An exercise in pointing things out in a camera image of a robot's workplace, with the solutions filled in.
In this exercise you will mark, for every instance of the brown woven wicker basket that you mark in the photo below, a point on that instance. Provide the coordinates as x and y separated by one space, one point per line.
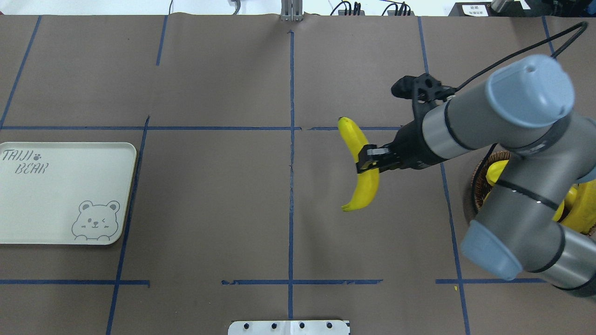
480 189

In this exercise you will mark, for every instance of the yellow lemon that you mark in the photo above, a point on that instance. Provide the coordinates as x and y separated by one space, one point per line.
494 171

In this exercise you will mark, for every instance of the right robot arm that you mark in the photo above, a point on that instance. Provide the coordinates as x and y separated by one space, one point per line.
527 108

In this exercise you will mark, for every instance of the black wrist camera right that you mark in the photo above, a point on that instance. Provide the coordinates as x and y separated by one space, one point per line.
422 89

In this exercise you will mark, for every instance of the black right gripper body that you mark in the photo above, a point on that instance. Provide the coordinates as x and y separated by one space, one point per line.
410 145

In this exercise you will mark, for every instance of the white bear tray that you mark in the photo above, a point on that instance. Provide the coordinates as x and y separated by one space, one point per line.
64 193

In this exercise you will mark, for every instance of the white camera stand base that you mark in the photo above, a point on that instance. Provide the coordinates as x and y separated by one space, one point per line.
290 327

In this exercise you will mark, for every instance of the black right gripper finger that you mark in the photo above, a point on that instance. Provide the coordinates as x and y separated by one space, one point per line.
382 165
366 156

